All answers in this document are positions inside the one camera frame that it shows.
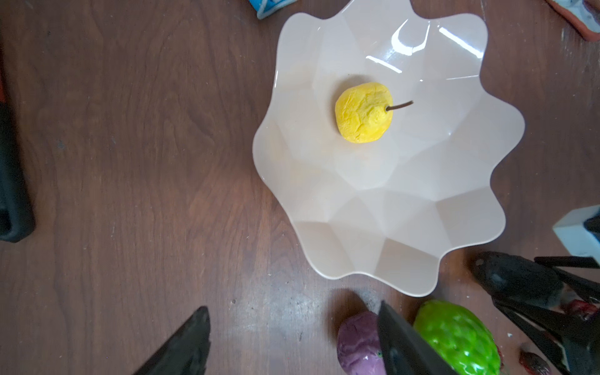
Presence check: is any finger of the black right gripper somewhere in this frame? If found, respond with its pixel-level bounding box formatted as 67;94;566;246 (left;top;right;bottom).
471;252;599;305
493;299;599;374

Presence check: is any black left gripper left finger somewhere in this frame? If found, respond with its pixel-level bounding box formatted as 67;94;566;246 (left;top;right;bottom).
134;306;211;375

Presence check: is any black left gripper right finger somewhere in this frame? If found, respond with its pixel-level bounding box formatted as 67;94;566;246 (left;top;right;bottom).
377;301;456;375

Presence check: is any purple fake fruit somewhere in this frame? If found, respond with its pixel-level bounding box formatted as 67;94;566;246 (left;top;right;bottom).
337;311;386;375

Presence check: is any green bumpy fake fruit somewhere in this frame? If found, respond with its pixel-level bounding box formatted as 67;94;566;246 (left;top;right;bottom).
413;300;503;374

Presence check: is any pink wavy fruit bowl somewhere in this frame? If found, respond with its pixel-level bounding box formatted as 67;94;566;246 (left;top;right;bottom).
252;1;525;297

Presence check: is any fake cherry pair right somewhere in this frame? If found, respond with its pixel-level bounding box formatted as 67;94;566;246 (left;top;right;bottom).
561;299;598;321

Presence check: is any fake cherry middle right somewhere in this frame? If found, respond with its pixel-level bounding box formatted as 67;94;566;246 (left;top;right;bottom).
519;350;553;375

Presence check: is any red black pipe wrench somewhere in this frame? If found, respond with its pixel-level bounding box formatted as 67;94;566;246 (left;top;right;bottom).
1;73;35;243

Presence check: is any red white work glove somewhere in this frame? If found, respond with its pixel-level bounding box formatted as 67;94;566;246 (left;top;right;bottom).
547;0;599;42

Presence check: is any blue work glove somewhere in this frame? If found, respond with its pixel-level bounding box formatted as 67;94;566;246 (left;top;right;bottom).
248;0;297;20

